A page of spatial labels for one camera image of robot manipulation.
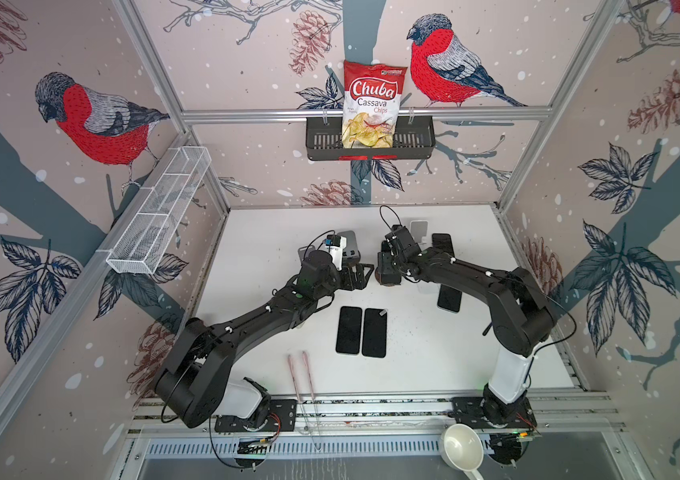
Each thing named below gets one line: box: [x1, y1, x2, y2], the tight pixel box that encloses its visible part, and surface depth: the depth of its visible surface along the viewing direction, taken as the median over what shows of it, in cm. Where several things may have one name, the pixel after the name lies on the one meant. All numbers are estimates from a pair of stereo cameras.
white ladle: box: [439, 424, 484, 480], surface depth 69 cm
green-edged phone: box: [336, 306, 363, 355], surface depth 90 cm
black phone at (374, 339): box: [362, 308, 387, 358], surface depth 88 cm
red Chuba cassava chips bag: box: [342, 60, 407, 149], surface depth 86 cm
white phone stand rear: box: [410, 219, 429, 244], surface depth 105 cm
